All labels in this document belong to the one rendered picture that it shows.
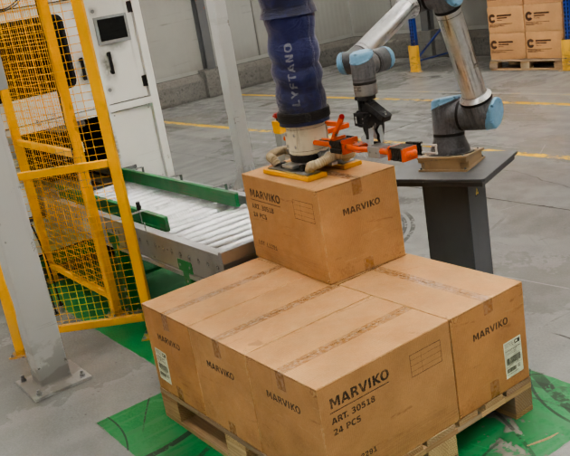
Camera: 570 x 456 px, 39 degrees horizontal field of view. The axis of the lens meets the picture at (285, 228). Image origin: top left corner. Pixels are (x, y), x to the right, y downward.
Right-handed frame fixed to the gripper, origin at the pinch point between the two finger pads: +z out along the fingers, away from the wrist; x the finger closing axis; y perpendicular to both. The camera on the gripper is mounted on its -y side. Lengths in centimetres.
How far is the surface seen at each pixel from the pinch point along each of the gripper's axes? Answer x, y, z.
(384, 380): 53, -50, 62
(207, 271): 36, 92, 59
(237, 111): -161, 357, 37
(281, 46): 10, 38, -42
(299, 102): 8.5, 34.5, -18.2
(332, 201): 16.6, 11.6, 18.9
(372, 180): -4.1, 10.2, 16.0
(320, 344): 60, -26, 53
